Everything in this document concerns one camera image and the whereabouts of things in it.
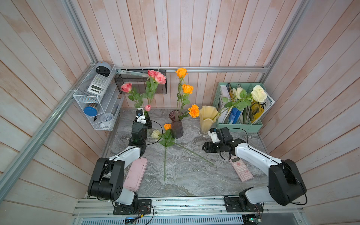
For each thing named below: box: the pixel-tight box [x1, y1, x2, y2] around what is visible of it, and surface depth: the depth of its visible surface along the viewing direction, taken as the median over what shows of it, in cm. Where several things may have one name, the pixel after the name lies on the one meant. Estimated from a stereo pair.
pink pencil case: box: [123, 157, 148, 193], surface depth 84 cm
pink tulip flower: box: [144, 104, 152, 118], surface depth 79 cm
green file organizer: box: [212, 82, 268, 133], surface depth 97 cm
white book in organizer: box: [218, 84, 232, 124], surface depth 97 cm
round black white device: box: [94, 61, 112, 77], surface depth 83 cm
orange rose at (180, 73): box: [175, 67, 189, 113], surface depth 85 cm
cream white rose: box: [251, 84, 268, 103], surface depth 69 cm
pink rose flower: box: [120, 82, 152, 117], surface depth 87 cm
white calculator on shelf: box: [87, 73, 111, 96], surface depth 79 cm
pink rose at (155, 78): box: [142, 69, 167, 112], surface depth 80 cm
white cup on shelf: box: [99, 112, 114, 129], surface depth 92 cm
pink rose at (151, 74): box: [147, 69, 158, 83], surface depth 80 cm
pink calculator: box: [228, 155, 255, 182], surface depth 86 cm
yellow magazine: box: [250, 100, 267, 124], surface depth 103 cm
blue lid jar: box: [83, 106, 98, 117], surface depth 78 cm
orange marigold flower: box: [187, 104, 200, 119], surface depth 76 cm
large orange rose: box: [180, 84, 195, 113], surface depth 84 cm
